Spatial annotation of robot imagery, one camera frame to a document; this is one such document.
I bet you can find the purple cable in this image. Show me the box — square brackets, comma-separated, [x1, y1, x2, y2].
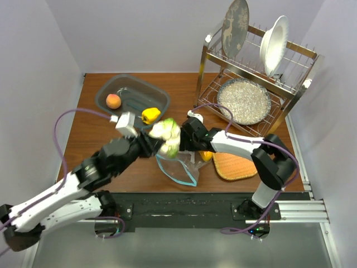
[192, 103, 300, 237]
[0, 108, 126, 256]

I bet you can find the clear glass container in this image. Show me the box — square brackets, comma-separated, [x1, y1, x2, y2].
[95, 74, 171, 129]

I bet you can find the white fake cauliflower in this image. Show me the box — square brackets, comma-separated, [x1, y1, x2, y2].
[148, 118, 181, 159]

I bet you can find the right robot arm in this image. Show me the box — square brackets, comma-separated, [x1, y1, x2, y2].
[180, 117, 299, 219]

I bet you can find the woven bamboo tray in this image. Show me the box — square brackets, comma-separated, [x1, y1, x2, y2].
[213, 153, 258, 181]

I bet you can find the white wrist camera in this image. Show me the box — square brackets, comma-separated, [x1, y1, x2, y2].
[115, 112, 138, 137]
[187, 110, 204, 123]

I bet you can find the clear zip top bag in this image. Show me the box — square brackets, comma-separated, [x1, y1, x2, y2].
[156, 151, 211, 187]

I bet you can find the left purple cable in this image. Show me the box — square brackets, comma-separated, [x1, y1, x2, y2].
[0, 108, 126, 256]

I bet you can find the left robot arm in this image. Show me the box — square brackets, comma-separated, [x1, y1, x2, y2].
[1, 132, 165, 252]

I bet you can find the speckled blue rimmed plate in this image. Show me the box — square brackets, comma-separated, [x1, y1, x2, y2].
[216, 78, 272, 125]

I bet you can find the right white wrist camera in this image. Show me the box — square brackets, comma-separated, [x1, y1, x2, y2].
[187, 110, 204, 123]

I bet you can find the fake brown egg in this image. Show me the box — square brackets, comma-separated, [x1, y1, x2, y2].
[105, 94, 122, 109]

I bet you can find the aluminium frame rail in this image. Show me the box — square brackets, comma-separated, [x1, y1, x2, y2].
[23, 192, 340, 267]

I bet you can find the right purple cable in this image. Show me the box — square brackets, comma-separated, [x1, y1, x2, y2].
[192, 103, 300, 237]

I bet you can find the orange fake fruit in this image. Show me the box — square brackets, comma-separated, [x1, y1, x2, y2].
[199, 151, 214, 162]

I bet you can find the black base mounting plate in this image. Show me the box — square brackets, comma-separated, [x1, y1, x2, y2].
[83, 192, 282, 233]

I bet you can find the white bowl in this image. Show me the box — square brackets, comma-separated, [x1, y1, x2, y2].
[259, 15, 289, 77]

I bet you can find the metal dish rack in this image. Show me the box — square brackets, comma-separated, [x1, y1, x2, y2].
[194, 23, 325, 137]

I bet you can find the yellow fake bell pepper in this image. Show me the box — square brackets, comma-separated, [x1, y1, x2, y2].
[141, 107, 161, 125]

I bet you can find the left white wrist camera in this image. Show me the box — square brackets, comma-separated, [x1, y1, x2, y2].
[115, 112, 138, 137]

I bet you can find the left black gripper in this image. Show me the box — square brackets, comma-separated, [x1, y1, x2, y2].
[114, 126, 165, 175]

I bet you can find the grey reindeer plate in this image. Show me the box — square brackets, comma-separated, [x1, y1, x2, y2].
[221, 0, 249, 58]

